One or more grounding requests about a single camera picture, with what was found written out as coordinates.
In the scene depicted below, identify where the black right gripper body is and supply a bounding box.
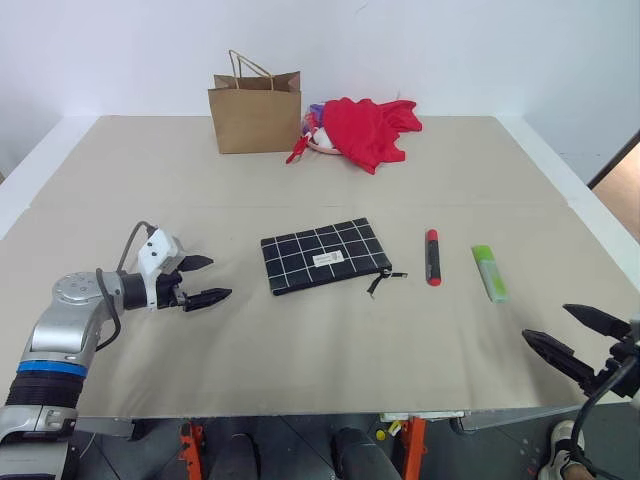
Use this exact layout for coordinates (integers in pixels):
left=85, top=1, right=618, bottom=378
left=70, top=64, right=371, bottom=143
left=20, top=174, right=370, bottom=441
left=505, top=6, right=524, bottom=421
left=591, top=327, right=640, bottom=400

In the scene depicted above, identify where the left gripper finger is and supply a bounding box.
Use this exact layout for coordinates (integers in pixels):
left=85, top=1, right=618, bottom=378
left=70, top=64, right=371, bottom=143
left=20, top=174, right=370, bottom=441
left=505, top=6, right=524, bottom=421
left=184, top=287, right=234, bottom=314
left=179, top=254, right=216, bottom=274

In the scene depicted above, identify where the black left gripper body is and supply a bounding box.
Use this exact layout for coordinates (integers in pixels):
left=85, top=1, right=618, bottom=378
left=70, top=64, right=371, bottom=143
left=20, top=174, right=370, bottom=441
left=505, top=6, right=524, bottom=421
left=158, top=271, right=194, bottom=314

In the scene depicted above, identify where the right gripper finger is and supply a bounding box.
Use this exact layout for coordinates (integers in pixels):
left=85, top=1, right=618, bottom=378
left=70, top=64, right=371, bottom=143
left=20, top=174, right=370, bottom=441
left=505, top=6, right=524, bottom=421
left=562, top=302, right=633, bottom=342
left=521, top=328, right=597, bottom=397

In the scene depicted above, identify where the black grid pencil pouch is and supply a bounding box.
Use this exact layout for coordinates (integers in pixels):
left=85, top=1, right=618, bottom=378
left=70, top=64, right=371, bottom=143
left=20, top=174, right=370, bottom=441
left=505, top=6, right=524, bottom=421
left=259, top=216, right=409, bottom=301

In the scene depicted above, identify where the green highlighter pen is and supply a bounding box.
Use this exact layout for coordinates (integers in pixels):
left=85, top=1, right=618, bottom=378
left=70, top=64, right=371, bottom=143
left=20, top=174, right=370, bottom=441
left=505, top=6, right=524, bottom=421
left=471, top=243, right=511, bottom=304

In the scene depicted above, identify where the white shoe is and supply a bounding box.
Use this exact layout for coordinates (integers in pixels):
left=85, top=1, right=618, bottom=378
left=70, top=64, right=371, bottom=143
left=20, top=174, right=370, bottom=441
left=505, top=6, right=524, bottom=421
left=536, top=419, right=590, bottom=480

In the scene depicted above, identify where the brown door panel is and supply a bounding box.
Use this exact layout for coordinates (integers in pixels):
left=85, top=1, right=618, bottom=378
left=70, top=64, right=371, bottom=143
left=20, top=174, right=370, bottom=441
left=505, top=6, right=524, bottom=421
left=586, top=128, right=640, bottom=239

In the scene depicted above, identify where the red and black marker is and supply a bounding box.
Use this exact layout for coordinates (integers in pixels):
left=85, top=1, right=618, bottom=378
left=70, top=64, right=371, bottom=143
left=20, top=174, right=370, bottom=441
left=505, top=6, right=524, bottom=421
left=424, top=228, right=444, bottom=288

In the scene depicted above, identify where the orange table clamp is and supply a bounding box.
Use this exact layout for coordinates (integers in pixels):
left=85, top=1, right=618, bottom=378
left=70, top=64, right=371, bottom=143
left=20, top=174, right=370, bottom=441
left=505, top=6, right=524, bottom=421
left=403, top=416, right=429, bottom=480
left=180, top=421, right=207, bottom=480

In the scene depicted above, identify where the brown paper bag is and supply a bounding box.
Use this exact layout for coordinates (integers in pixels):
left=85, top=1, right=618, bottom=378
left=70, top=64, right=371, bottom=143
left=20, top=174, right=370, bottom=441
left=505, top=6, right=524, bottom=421
left=207, top=48, right=304, bottom=155

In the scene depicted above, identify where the dark rounded shape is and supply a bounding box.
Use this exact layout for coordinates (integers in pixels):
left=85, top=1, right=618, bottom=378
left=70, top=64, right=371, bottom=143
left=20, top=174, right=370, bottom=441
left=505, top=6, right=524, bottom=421
left=332, top=426, right=392, bottom=480
left=230, top=432, right=262, bottom=480

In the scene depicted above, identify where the pink white basket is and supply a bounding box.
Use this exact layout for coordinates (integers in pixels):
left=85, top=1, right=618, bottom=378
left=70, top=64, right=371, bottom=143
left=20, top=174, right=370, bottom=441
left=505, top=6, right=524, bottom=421
left=299, top=102, right=347, bottom=157

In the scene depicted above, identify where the red cloth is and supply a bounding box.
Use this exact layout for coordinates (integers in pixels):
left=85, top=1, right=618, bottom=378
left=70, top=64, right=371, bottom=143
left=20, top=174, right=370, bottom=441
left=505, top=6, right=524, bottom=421
left=321, top=97, right=424, bottom=176

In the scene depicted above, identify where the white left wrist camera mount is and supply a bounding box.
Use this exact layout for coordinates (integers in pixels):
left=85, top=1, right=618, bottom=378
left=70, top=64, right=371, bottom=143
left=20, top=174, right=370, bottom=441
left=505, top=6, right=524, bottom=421
left=136, top=227, right=189, bottom=312

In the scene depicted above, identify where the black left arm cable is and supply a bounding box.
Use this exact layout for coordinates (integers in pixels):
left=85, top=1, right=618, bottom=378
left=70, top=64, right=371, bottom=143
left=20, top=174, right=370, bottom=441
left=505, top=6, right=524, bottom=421
left=93, top=221, right=154, bottom=352

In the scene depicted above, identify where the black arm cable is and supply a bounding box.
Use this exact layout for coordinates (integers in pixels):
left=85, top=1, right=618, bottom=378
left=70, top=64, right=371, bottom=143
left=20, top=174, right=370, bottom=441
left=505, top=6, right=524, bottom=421
left=568, top=358, right=640, bottom=480
left=93, top=221, right=154, bottom=352

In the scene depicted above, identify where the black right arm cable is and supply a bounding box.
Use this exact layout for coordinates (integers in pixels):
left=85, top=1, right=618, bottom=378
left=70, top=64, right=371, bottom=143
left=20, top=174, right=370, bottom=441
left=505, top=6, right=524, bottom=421
left=568, top=358, right=640, bottom=480

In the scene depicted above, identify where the silver table bracket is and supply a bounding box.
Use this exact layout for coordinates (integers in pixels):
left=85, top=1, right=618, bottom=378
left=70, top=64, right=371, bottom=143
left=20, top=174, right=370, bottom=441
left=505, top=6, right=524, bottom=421
left=73, top=416, right=137, bottom=442

